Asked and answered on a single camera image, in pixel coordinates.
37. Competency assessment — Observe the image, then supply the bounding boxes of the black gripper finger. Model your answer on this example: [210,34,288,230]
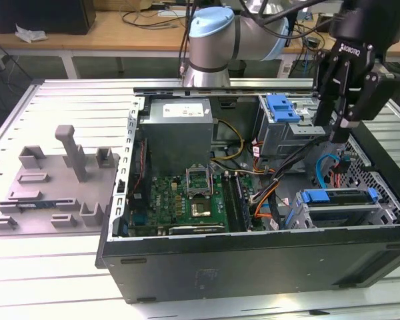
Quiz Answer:
[314,49,351,127]
[329,62,387,145]

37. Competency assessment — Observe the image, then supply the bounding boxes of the hard disk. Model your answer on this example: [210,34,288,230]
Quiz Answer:
[295,187,379,205]

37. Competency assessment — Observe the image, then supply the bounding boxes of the metal disk bay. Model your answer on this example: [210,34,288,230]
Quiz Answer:
[282,187,398,230]

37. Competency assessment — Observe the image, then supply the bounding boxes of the small black box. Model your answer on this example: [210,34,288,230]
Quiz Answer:
[315,12,335,33]

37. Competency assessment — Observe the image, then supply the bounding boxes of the blue plastic cage latch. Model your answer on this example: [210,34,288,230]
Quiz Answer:
[265,94,300,123]

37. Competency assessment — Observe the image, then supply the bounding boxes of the black square box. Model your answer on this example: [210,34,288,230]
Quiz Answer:
[288,16,300,48]

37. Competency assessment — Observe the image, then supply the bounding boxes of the grey metal drive cage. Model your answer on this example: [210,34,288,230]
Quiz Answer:
[255,94,337,161]

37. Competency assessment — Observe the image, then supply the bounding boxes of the black waste bin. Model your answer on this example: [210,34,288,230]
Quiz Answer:
[227,59,247,79]

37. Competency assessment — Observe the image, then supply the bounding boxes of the dark RAM stick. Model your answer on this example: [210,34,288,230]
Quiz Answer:
[233,172,255,231]

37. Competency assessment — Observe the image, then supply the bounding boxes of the black RAM slot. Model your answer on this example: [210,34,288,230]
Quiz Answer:
[221,171,243,233]

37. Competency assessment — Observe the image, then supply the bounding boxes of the metal socket cover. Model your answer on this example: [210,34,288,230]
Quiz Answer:
[185,164,213,198]

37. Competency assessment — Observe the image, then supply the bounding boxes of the grey power supply box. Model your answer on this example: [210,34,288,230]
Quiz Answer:
[138,98,215,167]

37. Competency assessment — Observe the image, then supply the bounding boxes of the CPU socket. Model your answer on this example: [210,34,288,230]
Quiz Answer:
[189,197,213,218]

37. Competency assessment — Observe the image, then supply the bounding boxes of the black graphics card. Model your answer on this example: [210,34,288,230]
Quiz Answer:
[168,223,227,236]

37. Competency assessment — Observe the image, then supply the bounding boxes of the black open PC case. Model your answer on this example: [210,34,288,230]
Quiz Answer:
[95,85,400,305]

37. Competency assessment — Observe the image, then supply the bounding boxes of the green motherboard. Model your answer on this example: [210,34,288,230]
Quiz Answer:
[128,171,267,236]

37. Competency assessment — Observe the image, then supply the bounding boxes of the black case fan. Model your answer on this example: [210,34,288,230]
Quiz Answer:
[132,137,153,210]

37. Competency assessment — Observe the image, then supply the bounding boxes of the wooden desk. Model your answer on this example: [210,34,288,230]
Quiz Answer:
[0,0,400,81]

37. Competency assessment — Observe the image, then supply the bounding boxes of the black computer tower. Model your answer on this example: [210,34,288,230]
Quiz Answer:
[0,0,97,36]

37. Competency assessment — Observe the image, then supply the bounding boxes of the grey parts rack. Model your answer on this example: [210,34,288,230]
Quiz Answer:
[0,125,121,238]

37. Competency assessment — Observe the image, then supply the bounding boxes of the crumpled white paper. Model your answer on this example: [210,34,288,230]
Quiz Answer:
[14,23,49,44]

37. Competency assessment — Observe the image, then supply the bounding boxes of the RAM stick with label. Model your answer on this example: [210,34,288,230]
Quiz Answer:
[17,199,59,209]

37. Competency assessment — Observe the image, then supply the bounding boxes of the orange black power wire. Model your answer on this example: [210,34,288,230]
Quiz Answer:
[331,149,351,189]

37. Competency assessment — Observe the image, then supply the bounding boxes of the thick black gripper cable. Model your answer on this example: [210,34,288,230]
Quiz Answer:
[239,0,324,27]

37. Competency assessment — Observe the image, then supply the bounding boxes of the black cable bundle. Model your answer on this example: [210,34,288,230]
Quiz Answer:
[249,131,334,231]

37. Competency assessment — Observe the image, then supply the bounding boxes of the blue data wire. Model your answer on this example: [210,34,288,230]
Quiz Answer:
[314,153,340,190]

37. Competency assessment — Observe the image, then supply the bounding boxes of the white labelled wires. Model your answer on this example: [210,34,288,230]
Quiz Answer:
[251,139,265,158]

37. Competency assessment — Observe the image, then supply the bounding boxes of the yellow wire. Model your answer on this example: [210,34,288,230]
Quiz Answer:
[210,119,245,165]

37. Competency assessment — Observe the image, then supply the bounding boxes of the orange wire bundle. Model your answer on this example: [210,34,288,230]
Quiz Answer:
[252,185,278,220]

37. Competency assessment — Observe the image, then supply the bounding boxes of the thin black hanging cable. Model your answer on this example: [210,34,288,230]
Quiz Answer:
[178,0,201,78]

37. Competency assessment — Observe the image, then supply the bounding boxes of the red black twisted wire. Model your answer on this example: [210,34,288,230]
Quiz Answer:
[134,139,148,198]

